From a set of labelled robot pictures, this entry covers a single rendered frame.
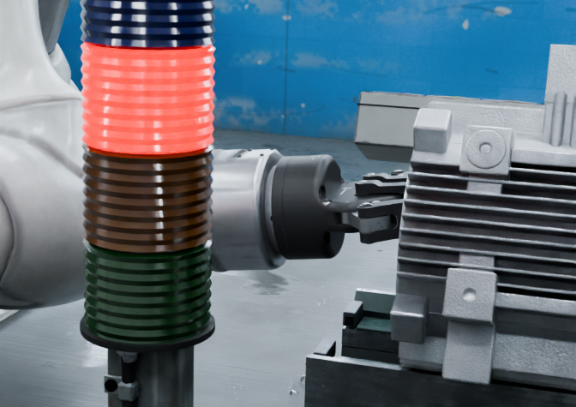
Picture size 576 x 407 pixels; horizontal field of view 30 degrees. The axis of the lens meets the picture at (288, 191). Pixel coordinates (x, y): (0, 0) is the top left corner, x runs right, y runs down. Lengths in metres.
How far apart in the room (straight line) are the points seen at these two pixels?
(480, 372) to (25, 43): 0.35
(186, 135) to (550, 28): 5.93
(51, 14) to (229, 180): 0.49
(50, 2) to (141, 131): 0.73
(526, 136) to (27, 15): 0.33
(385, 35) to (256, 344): 5.45
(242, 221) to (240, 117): 6.10
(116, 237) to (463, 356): 0.29
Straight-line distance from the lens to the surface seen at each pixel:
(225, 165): 0.76
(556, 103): 0.72
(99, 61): 0.47
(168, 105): 0.47
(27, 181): 0.61
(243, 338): 1.14
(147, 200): 0.47
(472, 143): 0.67
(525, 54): 6.39
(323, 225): 0.74
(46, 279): 0.63
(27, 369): 1.08
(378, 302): 0.88
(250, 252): 0.76
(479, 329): 0.70
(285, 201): 0.74
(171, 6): 0.46
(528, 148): 0.71
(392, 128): 0.97
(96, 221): 0.49
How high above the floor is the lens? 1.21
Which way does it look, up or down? 13 degrees down
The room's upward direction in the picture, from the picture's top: 2 degrees clockwise
